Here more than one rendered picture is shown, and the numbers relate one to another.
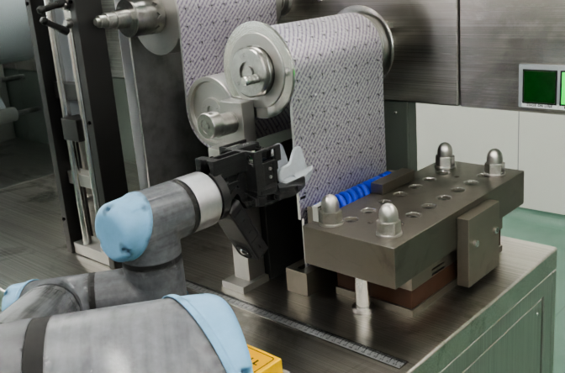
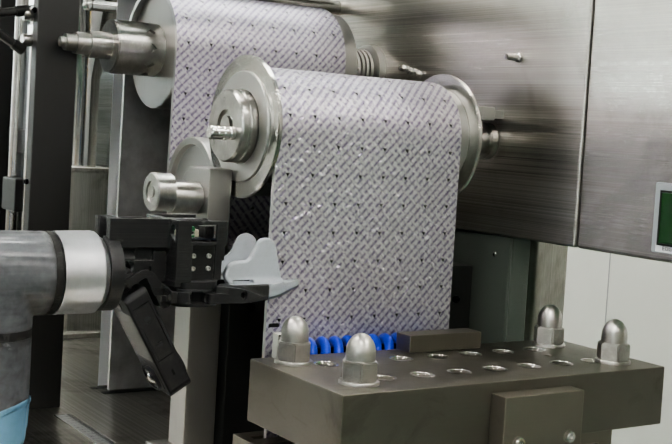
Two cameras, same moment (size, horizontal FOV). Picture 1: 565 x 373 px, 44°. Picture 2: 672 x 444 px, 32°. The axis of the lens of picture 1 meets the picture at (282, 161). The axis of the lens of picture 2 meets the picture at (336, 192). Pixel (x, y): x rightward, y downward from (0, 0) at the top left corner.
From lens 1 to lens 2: 0.38 m
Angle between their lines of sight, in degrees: 18
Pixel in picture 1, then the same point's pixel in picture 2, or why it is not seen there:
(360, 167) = (394, 311)
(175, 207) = (26, 260)
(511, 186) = (630, 384)
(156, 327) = not seen: outside the picture
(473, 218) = (518, 399)
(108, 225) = not seen: outside the picture
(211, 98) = not seen: hidden behind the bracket
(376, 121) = (436, 247)
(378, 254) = (326, 404)
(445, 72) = (562, 192)
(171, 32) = (167, 75)
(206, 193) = (84, 256)
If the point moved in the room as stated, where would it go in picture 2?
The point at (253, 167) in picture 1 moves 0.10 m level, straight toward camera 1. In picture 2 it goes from (175, 243) to (137, 253)
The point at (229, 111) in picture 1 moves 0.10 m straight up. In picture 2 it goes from (197, 181) to (202, 85)
